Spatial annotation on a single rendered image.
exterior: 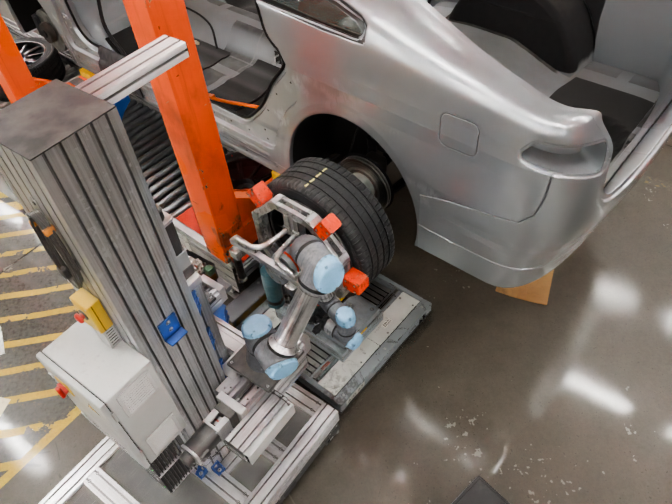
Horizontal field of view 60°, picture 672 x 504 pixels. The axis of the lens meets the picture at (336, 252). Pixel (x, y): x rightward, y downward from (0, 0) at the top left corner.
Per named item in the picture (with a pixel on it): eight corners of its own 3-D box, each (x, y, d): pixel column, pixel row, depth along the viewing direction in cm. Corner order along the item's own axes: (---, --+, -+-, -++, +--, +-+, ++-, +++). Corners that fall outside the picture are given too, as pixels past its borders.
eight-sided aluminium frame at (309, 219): (354, 310, 276) (348, 229, 236) (345, 319, 273) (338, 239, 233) (272, 258, 302) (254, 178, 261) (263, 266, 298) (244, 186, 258)
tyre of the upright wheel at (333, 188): (308, 245, 322) (405, 286, 282) (279, 271, 311) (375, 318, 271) (276, 142, 280) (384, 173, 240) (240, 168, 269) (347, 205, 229)
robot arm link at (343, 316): (326, 305, 225) (328, 322, 233) (342, 324, 219) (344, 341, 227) (342, 296, 228) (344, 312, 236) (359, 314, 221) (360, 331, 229)
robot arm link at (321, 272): (273, 354, 225) (329, 239, 201) (293, 382, 216) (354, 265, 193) (247, 358, 217) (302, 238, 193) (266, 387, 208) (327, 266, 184)
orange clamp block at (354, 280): (353, 276, 259) (369, 285, 255) (342, 287, 255) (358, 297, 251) (352, 266, 254) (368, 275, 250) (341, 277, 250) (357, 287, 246)
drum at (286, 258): (318, 262, 271) (316, 242, 260) (287, 291, 261) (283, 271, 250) (296, 249, 277) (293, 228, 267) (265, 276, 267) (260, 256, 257)
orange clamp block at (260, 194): (275, 195, 261) (263, 179, 260) (262, 205, 257) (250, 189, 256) (269, 199, 267) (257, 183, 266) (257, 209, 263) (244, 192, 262)
